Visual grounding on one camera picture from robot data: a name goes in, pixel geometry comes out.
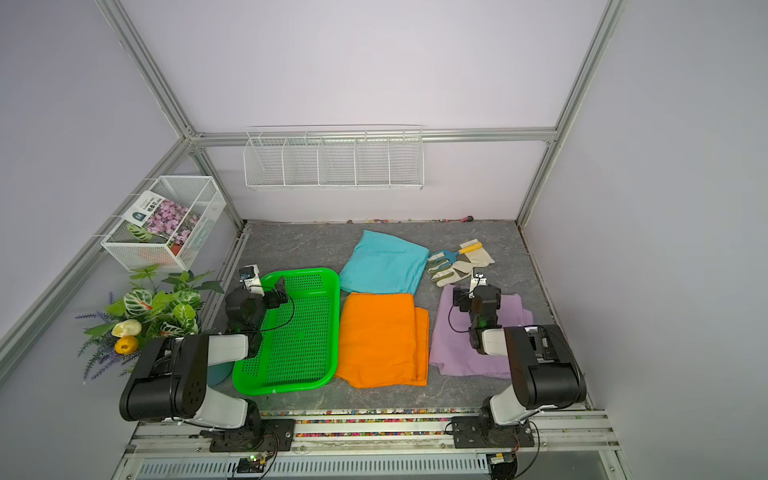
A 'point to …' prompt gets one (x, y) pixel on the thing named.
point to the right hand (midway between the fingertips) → (474, 282)
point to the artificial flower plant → (151, 308)
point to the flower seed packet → (164, 218)
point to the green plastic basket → (300, 340)
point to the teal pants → (381, 263)
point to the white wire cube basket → (139, 250)
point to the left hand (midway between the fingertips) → (269, 280)
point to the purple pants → (450, 331)
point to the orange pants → (383, 340)
